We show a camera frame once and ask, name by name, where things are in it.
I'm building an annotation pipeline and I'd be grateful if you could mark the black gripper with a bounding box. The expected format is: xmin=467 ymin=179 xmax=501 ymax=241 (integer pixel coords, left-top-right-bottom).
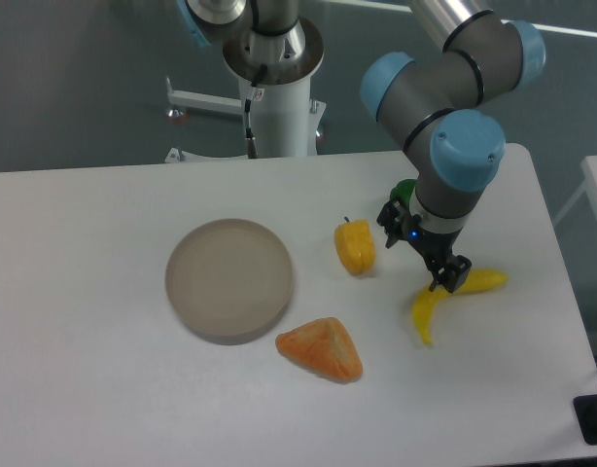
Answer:
xmin=376 ymin=200 xmax=472 ymax=293

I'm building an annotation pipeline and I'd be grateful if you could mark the green toy pepper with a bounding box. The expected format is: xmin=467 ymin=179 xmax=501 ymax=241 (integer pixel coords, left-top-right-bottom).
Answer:
xmin=390 ymin=179 xmax=416 ymax=205

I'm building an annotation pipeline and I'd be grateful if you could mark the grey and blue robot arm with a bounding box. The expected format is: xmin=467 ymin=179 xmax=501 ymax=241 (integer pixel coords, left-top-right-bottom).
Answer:
xmin=178 ymin=1 xmax=545 ymax=292

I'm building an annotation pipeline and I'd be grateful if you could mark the yellow toy pepper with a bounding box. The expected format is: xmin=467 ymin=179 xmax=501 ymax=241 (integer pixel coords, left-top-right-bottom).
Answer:
xmin=334 ymin=219 xmax=375 ymax=275

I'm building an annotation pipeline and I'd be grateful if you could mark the yellow toy banana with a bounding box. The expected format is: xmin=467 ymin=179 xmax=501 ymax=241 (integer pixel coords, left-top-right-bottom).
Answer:
xmin=411 ymin=269 xmax=509 ymax=346

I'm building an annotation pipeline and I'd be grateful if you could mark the orange toy bread wedge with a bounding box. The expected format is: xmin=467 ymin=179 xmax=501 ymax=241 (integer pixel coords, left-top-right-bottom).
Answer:
xmin=275 ymin=317 xmax=363 ymax=383

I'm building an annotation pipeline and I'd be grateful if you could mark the round beige plate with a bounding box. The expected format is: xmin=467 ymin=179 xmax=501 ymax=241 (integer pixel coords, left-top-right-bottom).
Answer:
xmin=164 ymin=219 xmax=295 ymax=345

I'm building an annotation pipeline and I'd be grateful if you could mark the black box at table edge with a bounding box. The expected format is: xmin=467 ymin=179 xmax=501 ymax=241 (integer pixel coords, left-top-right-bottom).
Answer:
xmin=573 ymin=394 xmax=597 ymax=446

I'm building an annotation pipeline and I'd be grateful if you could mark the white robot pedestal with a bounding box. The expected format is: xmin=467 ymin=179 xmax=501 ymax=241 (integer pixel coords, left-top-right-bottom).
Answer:
xmin=165 ymin=16 xmax=327 ymax=159

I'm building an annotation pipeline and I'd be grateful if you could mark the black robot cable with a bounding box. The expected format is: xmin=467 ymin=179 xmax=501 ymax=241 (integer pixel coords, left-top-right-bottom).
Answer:
xmin=242 ymin=63 xmax=268 ymax=160

